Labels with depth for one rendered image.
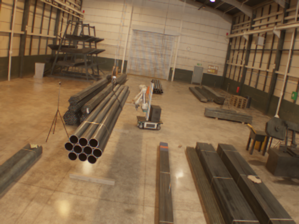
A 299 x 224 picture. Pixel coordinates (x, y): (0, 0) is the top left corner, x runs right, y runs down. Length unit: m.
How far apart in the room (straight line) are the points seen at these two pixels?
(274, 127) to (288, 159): 1.03
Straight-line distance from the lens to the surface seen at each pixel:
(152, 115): 9.43
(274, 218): 4.77
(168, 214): 4.66
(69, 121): 8.98
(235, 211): 4.76
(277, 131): 7.82
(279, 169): 7.97
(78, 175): 5.62
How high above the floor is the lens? 2.86
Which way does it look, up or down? 12 degrees down
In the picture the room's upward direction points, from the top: 9 degrees clockwise
